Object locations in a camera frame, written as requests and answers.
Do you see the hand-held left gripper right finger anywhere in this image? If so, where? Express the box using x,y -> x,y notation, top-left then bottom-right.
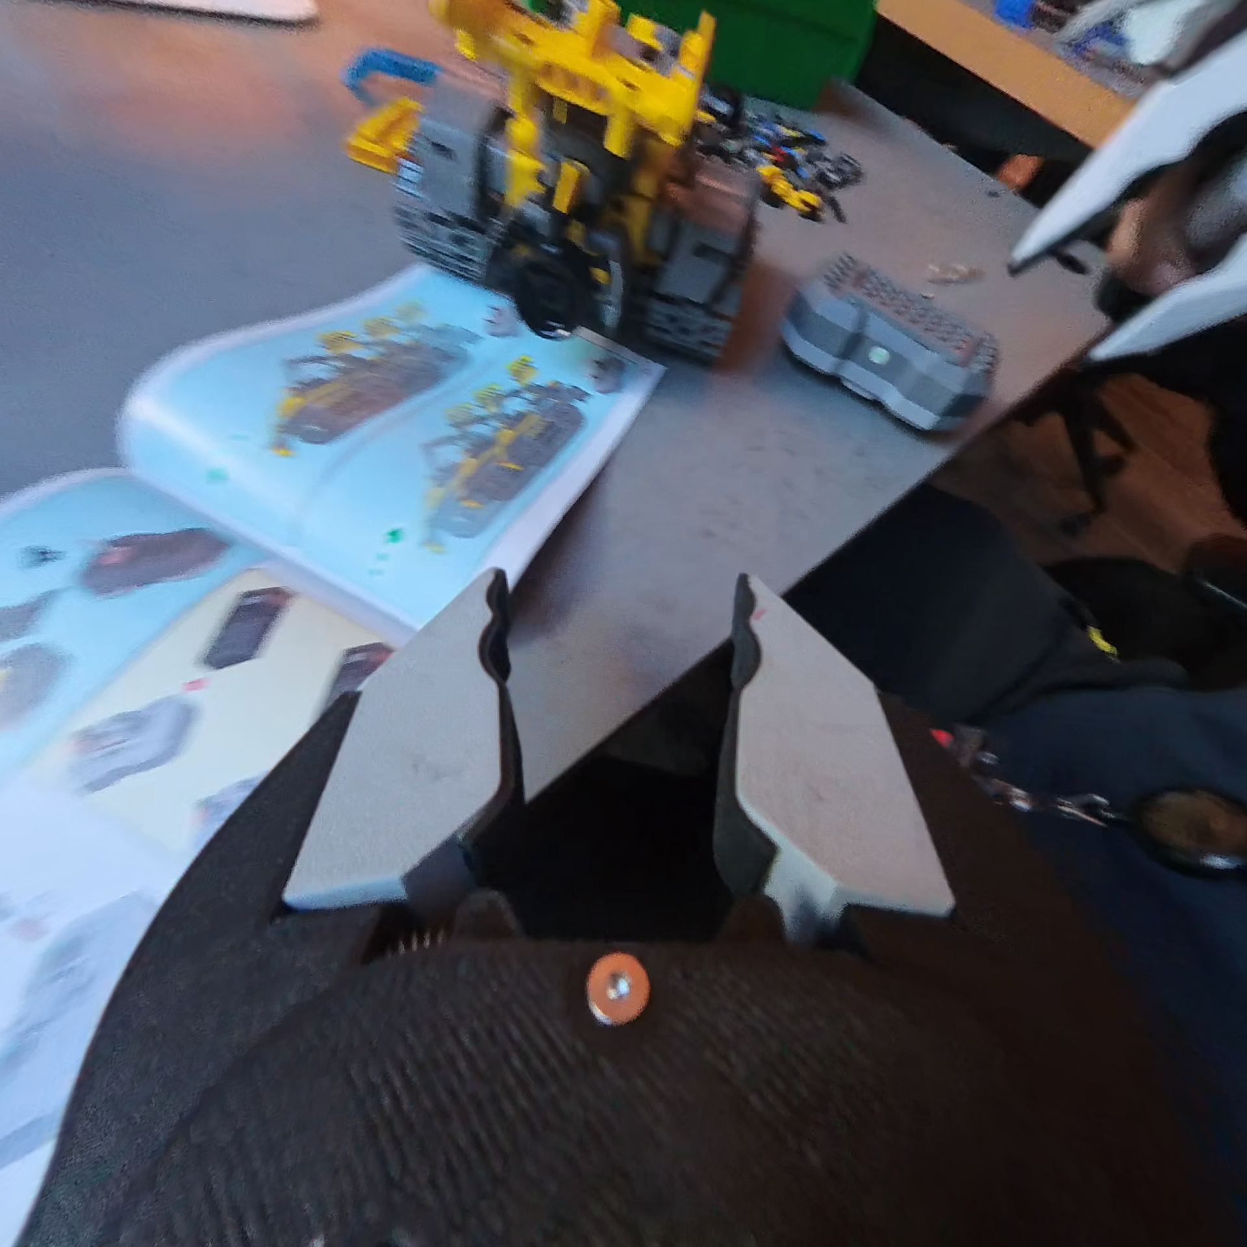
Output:
713,572 -> 959,948

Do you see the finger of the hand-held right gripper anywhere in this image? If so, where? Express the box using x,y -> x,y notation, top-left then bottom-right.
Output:
1089,281 -> 1247,364
1006,43 -> 1247,277

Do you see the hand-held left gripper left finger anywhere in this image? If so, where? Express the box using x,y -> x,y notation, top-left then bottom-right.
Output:
281,568 -> 528,917

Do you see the grey battery box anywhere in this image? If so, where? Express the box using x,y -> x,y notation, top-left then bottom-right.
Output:
780,255 -> 1000,435

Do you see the yellow tracked robot model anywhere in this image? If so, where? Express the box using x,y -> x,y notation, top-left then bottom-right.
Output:
343,0 -> 767,367

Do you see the wooden table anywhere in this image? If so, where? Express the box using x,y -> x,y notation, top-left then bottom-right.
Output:
872,0 -> 1171,148

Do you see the instruction booklet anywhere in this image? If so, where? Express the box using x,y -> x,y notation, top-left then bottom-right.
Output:
0,263 -> 669,1229

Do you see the black badge reel with clip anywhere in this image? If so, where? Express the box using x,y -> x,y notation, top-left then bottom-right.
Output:
930,725 -> 1247,873

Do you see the pile of small building pieces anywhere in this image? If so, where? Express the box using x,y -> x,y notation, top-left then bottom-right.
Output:
697,87 -> 869,224

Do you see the green plastic bin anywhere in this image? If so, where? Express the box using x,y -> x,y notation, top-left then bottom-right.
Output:
526,0 -> 881,111

